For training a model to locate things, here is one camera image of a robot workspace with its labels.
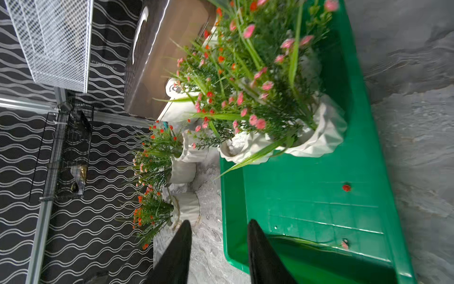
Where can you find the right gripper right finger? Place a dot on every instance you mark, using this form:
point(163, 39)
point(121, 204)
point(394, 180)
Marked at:
point(265, 266)

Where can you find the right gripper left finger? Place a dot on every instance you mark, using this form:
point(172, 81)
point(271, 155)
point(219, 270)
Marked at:
point(173, 266)

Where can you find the red flower pot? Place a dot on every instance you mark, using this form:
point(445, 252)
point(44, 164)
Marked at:
point(154, 213)

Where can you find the green grass pot back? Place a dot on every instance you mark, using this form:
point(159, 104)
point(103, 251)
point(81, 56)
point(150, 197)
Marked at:
point(180, 142)

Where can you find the green plant pot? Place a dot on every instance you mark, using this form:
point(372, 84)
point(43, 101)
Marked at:
point(306, 122)

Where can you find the pink flower pot front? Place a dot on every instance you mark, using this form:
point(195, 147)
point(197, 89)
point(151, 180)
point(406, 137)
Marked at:
point(207, 65)

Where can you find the pink flower pot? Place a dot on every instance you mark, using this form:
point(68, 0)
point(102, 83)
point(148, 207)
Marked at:
point(207, 65)
point(157, 170)

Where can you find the pink flower pot back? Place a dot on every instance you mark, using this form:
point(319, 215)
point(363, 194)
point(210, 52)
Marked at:
point(157, 170)

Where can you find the brown lidded storage box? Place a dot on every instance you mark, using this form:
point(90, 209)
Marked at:
point(163, 28)

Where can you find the green plastic tray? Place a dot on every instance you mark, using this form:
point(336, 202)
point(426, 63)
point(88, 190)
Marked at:
point(332, 219)

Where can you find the black wire wall basket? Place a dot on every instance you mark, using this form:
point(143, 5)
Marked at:
point(62, 161)

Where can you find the white mesh wall basket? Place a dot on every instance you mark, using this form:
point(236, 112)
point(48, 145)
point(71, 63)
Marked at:
point(55, 37)

